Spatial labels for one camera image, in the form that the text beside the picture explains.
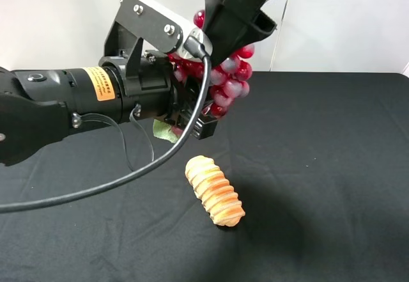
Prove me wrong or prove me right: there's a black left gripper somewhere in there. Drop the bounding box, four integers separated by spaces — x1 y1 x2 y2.
98 0 277 140

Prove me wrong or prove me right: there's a red artificial grape bunch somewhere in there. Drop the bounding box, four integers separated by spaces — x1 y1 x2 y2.
152 8 256 145

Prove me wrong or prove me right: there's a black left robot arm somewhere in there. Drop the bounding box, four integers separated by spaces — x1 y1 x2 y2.
1 0 276 166

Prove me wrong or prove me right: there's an orange ridged bread roll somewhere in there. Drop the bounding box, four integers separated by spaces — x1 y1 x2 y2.
185 155 245 227

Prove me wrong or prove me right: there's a black tablecloth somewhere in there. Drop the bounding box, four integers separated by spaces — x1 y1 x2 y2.
1 72 408 281

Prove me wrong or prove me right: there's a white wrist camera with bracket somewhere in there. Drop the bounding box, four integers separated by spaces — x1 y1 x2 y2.
104 0 213 62

